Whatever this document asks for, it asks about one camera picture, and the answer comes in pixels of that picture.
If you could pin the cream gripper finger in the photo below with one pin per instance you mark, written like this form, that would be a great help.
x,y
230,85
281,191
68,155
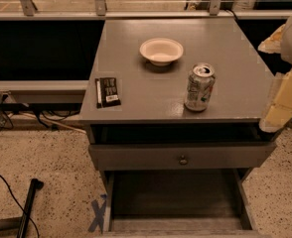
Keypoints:
x,y
272,45
278,109

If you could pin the silver green 7up can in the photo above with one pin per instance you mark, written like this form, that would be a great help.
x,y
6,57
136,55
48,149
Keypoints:
x,y
201,80

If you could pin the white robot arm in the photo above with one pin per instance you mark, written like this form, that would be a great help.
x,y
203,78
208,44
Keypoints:
x,y
286,42

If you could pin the grey top drawer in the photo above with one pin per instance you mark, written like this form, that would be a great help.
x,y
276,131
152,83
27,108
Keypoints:
x,y
135,157

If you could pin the grey drawer cabinet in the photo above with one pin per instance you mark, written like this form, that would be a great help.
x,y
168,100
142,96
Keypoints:
x,y
152,109

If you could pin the round metal drawer knob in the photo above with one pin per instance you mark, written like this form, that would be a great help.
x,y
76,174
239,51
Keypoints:
x,y
183,161

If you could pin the open grey middle drawer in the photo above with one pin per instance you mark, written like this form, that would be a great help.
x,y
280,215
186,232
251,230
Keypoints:
x,y
173,204

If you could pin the white paper bowl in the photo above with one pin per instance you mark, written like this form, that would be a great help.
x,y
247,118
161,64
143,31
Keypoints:
x,y
161,51

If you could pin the black snack bar wrapper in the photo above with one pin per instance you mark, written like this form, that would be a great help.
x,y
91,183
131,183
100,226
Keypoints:
x,y
106,92

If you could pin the blue tape cross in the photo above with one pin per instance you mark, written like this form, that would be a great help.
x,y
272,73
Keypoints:
x,y
99,211

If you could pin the grey metal railing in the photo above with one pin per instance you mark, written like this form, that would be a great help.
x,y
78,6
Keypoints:
x,y
119,4

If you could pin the grey horizontal beam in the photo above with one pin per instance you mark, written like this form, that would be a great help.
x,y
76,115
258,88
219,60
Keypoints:
x,y
43,91

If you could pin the black metal leg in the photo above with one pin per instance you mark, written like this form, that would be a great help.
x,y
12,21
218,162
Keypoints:
x,y
35,185

